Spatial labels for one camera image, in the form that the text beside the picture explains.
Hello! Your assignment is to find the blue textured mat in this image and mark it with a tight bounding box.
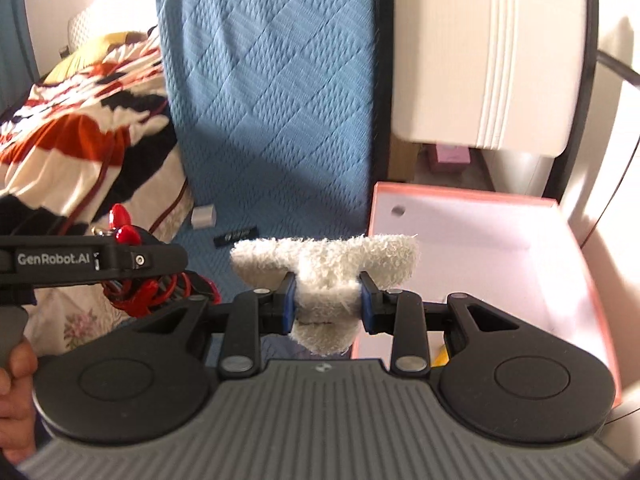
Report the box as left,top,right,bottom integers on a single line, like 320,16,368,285
154,0,382,361

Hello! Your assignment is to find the black fabric label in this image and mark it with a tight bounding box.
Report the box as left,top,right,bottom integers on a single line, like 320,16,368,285
215,227,259,250

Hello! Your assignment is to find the small pink box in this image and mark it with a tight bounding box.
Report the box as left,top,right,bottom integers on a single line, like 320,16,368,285
436,144,472,167

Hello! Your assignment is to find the yellow pillow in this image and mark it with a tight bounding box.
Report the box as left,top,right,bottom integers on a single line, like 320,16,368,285
42,31,151,85

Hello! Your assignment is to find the red white black striped blanket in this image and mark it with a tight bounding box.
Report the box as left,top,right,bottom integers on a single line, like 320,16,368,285
0,25,193,241

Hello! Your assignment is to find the floral bed sheet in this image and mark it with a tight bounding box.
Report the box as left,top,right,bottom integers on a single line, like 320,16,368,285
25,180,197,352

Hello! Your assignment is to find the red and black toy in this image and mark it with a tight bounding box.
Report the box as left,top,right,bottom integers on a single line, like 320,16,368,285
100,203,221,318

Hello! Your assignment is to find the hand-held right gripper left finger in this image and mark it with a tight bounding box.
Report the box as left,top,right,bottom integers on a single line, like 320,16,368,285
132,272,299,378

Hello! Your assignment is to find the grey charger block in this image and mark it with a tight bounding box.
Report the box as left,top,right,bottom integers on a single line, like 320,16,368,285
191,205,219,231

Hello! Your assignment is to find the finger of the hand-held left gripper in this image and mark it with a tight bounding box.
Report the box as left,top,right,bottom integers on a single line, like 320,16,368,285
116,241,190,278

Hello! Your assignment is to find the white fluffy plush toy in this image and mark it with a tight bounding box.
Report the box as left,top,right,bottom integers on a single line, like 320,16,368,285
230,232,420,357

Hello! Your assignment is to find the blue curtain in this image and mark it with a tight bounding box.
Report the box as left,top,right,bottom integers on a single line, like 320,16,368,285
0,0,40,113

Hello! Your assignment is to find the white quilted headboard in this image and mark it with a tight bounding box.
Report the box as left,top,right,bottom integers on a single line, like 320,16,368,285
65,0,161,51

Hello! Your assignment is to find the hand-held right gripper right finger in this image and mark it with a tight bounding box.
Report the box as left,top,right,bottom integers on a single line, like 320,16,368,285
359,271,523,378

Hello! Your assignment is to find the curved metal tube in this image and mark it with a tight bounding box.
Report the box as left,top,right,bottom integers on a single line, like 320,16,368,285
595,50,640,87

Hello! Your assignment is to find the person's left hand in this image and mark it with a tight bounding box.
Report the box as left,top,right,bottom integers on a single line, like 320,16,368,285
0,342,39,466

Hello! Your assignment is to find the pink cardboard box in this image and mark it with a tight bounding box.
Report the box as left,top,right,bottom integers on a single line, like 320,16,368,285
350,181,623,408

